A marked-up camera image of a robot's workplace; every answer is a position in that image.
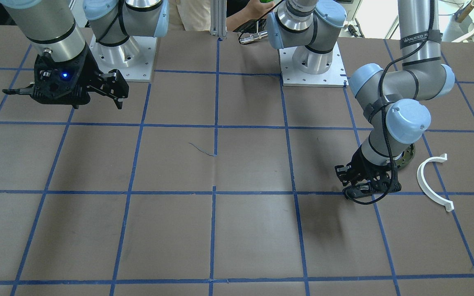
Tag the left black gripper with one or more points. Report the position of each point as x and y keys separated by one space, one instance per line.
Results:
x=361 y=166

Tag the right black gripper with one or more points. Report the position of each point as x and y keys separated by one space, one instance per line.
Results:
x=90 y=67

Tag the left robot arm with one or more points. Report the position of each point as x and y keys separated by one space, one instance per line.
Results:
x=390 y=97

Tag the green brake shoe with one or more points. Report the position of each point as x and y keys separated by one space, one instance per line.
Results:
x=406 y=157

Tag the seated person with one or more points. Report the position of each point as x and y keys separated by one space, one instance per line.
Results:
x=195 y=15

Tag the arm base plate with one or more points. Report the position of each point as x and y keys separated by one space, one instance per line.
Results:
x=301 y=67
x=138 y=65

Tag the white curved plastic bracket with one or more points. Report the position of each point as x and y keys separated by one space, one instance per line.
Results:
x=424 y=186

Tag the aluminium frame post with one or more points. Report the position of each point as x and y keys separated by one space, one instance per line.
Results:
x=218 y=19

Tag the metal handle tool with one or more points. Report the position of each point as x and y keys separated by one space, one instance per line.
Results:
x=255 y=37

